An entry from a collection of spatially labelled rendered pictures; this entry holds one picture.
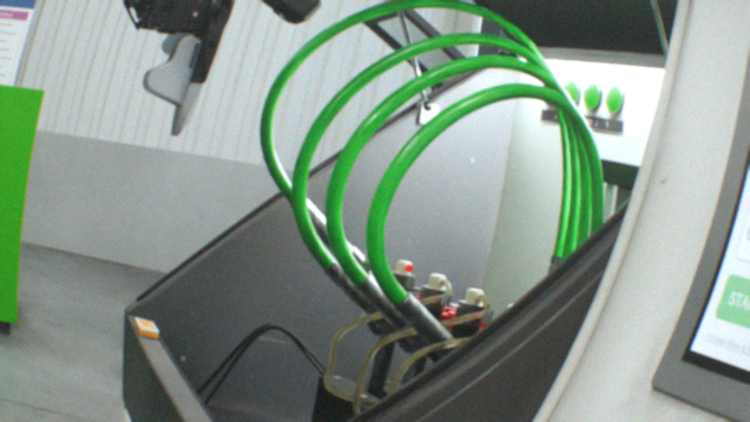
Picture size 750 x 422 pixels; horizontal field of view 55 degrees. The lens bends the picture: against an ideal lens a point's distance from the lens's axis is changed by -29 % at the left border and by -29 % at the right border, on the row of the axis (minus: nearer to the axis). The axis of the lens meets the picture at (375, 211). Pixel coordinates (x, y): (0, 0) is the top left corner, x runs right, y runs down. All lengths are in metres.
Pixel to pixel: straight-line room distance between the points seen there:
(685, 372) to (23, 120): 3.76
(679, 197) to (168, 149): 7.02
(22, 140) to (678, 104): 3.65
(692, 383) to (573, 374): 0.17
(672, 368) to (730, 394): 0.08
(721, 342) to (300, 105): 7.47
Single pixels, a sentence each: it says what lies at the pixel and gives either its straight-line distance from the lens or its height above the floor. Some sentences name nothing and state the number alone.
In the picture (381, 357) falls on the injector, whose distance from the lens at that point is 1.04.
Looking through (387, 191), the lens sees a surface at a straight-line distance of 0.74.
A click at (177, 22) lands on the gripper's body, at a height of 1.32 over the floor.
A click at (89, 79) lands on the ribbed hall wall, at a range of 7.37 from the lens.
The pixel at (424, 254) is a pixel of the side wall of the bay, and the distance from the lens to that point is 1.39.
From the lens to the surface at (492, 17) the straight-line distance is 1.06.
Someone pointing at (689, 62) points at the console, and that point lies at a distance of 0.74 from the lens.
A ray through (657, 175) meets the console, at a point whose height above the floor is 1.27.
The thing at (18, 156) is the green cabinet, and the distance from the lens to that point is 4.12.
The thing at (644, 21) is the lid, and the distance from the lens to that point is 1.12.
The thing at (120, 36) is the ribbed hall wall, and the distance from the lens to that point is 7.47.
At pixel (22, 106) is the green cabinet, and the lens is 4.11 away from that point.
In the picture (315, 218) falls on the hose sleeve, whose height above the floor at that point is 1.16.
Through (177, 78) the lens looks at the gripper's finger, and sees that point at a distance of 0.80.
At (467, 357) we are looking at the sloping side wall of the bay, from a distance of 0.69.
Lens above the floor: 1.23
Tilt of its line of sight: 3 degrees down
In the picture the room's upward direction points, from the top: 11 degrees clockwise
